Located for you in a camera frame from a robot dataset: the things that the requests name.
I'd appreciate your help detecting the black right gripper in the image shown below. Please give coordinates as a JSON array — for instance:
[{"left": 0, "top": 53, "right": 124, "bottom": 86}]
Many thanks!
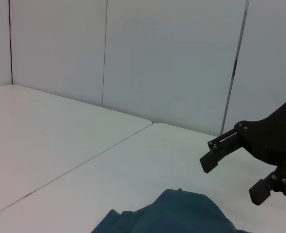
[{"left": 199, "top": 93, "right": 286, "bottom": 206}]

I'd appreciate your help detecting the teal FREE print t-shirt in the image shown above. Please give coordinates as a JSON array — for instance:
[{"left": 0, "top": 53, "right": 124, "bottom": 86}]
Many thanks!
[{"left": 91, "top": 188, "right": 255, "bottom": 233}]

